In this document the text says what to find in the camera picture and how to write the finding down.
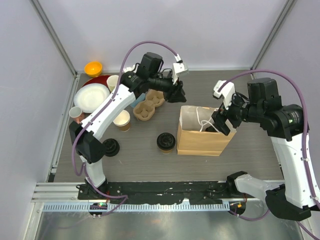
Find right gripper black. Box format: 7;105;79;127
211;91;264;136

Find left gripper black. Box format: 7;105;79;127
148;72;187;103

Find brown paper bag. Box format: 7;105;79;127
176;105;237;156

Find brown paper cups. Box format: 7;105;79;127
113;110;131;132

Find black lid stack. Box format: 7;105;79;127
102;138;120;157

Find lidded brown paper cup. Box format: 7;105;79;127
205;126;218;133

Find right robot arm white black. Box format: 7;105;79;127
211;77;320;222

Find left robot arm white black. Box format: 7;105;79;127
69;52;188;200

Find white wrapped straws bundle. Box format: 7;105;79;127
123;66;133;72

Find blue cup holder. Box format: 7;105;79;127
130;93;146;108

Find cardboard cup carrier front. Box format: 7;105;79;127
133;89;165;121

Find pale yellow mug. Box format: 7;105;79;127
106;75;119;93

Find red round tray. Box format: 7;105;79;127
82;75;110;88

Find orange bowl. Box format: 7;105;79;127
84;61;103;78

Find white plate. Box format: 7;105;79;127
74;83;110;113

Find small white pink cup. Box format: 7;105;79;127
68;106;85;124

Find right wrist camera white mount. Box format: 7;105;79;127
212;80;236;110

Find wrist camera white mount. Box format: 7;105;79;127
212;80;236;110
171;54;189;85

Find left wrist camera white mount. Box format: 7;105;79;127
171;54;189;85

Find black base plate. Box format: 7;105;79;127
76;180;258;205

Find white slotted cable duct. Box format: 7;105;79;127
42;201;230;213

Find aluminium rail frame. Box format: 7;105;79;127
31;179;286;203

